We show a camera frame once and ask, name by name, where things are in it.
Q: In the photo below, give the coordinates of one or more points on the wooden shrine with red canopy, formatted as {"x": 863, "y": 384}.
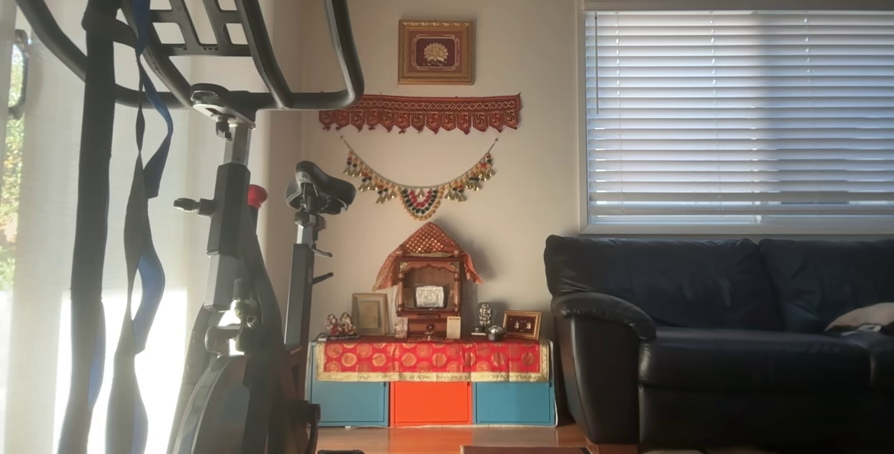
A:
{"x": 427, "y": 279}

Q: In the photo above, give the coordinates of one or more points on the silver idol statue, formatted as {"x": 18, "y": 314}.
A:
{"x": 483, "y": 314}

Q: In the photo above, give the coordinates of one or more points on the small white card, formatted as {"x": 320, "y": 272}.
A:
{"x": 453, "y": 327}

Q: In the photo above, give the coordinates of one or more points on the small glass holder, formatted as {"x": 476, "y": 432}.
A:
{"x": 401, "y": 329}

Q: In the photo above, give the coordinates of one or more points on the small dark round bowl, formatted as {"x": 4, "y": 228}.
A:
{"x": 496, "y": 333}

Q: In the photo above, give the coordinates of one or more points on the small gold framed picture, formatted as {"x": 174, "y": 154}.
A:
{"x": 522, "y": 325}

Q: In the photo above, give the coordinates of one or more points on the red and gold cloth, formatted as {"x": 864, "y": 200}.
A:
{"x": 429, "y": 358}

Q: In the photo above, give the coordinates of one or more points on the small colourful figurines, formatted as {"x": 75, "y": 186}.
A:
{"x": 341, "y": 326}

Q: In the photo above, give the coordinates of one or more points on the blue and orange cabinet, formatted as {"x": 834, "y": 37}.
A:
{"x": 431, "y": 404}

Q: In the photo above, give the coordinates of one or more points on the black exercise bike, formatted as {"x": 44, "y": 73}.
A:
{"x": 230, "y": 216}

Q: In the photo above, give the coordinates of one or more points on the dark floor rug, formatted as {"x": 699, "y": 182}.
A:
{"x": 524, "y": 450}

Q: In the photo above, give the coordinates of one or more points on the black leather sofa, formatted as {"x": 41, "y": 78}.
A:
{"x": 698, "y": 342}

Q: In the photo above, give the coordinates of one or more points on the white window blind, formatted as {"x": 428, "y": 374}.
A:
{"x": 740, "y": 112}

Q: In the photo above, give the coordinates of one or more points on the white sheer curtain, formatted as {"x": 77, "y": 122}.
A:
{"x": 45, "y": 195}

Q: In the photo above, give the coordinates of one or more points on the white cushion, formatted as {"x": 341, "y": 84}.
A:
{"x": 866, "y": 316}

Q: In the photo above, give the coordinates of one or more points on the beaded garland wall hanging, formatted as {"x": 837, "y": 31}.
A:
{"x": 419, "y": 201}

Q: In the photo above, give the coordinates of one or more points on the red embroidered wall hanging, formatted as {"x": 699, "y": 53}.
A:
{"x": 419, "y": 113}

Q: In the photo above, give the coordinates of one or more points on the pale standing picture frame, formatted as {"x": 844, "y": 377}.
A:
{"x": 369, "y": 314}

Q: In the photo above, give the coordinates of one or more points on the gold framed wall picture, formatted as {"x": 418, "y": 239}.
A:
{"x": 436, "y": 52}

